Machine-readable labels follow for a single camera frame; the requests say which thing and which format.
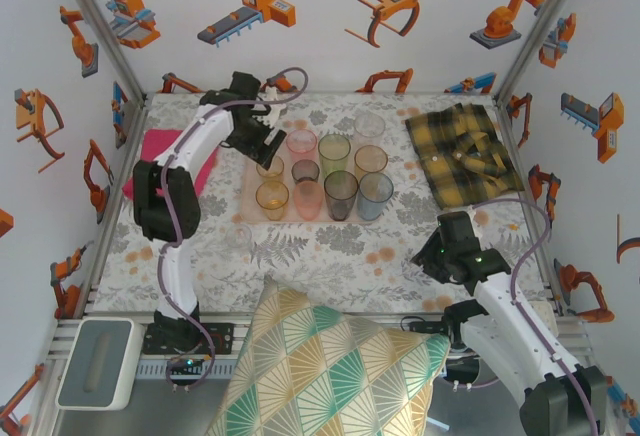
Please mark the amber plastic glass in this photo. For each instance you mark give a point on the amber plastic glass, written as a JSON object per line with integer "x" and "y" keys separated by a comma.
{"x": 270, "y": 172}
{"x": 272, "y": 201}

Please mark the pink plastic glass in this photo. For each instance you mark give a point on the pink plastic glass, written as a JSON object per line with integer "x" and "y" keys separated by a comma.
{"x": 301, "y": 148}

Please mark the small dark grey glass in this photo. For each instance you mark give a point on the small dark grey glass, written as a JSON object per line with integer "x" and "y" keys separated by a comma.
{"x": 305, "y": 172}

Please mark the green plastic glass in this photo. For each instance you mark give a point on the green plastic glass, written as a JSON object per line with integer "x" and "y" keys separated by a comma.
{"x": 334, "y": 156}

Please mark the peach plastic glass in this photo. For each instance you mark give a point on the peach plastic glass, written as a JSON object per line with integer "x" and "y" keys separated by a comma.
{"x": 307, "y": 201}

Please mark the blue plastic glass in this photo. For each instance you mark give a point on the blue plastic glass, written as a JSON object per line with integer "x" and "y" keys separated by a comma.
{"x": 375, "y": 196}

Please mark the tall dark grey glass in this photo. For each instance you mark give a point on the tall dark grey glass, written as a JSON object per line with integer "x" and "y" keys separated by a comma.
{"x": 341, "y": 196}

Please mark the tall clear plastic glass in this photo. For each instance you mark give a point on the tall clear plastic glass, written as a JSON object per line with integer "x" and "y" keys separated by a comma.
{"x": 369, "y": 128}

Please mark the pale orange plastic glass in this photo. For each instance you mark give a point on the pale orange plastic glass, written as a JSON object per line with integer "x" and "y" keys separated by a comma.
{"x": 371, "y": 161}

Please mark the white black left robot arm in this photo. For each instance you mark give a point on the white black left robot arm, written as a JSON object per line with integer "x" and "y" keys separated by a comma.
{"x": 200, "y": 131}

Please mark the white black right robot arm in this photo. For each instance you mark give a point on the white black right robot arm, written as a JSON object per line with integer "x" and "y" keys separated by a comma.
{"x": 510, "y": 316}

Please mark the floral tablecloth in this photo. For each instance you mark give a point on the floral tablecloth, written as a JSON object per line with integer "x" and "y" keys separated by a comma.
{"x": 350, "y": 266}

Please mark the small clear plastic glass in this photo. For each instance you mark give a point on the small clear plastic glass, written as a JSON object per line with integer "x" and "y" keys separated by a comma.
{"x": 237, "y": 236}

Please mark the pink folded cloth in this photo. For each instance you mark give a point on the pink folded cloth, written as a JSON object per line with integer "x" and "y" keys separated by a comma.
{"x": 160, "y": 143}

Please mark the white square clock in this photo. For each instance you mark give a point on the white square clock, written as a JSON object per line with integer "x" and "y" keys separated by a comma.
{"x": 546, "y": 312}

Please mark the yellow black plaid shirt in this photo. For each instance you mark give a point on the yellow black plaid shirt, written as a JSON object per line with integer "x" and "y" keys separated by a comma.
{"x": 450, "y": 131}

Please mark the teal yellow patterned pillow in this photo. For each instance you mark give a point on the teal yellow patterned pillow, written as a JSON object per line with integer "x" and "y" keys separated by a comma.
{"x": 325, "y": 371}

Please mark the white grey tissue box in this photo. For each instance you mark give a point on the white grey tissue box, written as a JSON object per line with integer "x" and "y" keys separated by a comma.
{"x": 95, "y": 363}

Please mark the aluminium table frame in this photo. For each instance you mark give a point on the aluminium table frame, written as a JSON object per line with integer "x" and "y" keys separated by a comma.
{"x": 551, "y": 286}

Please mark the aluminium frame post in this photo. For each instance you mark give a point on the aluminium frame post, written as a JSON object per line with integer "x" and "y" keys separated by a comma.
{"x": 544, "y": 21}
{"x": 104, "y": 31}

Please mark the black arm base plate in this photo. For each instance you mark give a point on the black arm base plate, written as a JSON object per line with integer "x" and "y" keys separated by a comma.
{"x": 222, "y": 338}

